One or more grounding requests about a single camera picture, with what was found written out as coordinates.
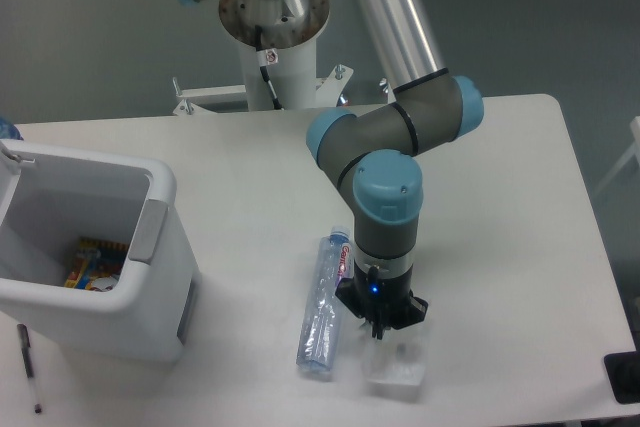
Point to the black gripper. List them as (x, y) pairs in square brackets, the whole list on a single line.
[(385, 303)]

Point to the crushed clear plastic bottle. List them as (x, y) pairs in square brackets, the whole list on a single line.
[(321, 324)]

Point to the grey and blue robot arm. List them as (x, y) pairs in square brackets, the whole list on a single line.
[(370, 159)]

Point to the white open trash can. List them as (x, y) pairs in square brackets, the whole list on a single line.
[(50, 198)]

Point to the black device at table edge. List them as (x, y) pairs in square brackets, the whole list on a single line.
[(623, 372)]

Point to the colourful snack wrapper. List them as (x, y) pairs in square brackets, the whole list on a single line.
[(97, 265)]

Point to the black pen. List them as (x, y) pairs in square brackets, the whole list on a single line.
[(25, 347)]

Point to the blue object at left edge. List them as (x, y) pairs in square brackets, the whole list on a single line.
[(9, 131)]

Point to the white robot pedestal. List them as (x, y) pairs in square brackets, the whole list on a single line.
[(276, 43)]

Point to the white frame at right edge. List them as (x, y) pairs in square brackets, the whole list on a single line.
[(628, 157)]

